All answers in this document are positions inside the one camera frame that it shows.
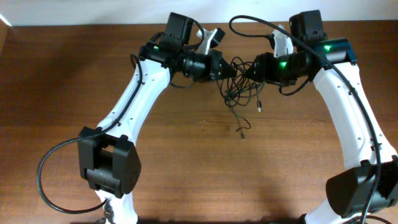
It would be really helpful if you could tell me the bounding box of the thick black USB cable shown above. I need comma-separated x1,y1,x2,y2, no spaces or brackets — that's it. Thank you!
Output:
217,56,265,108

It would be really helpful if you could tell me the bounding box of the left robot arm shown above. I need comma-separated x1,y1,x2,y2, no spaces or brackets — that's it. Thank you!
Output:
78,12,235,223

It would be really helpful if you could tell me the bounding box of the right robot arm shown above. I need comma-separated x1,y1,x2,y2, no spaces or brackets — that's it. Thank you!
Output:
245,10,397,223

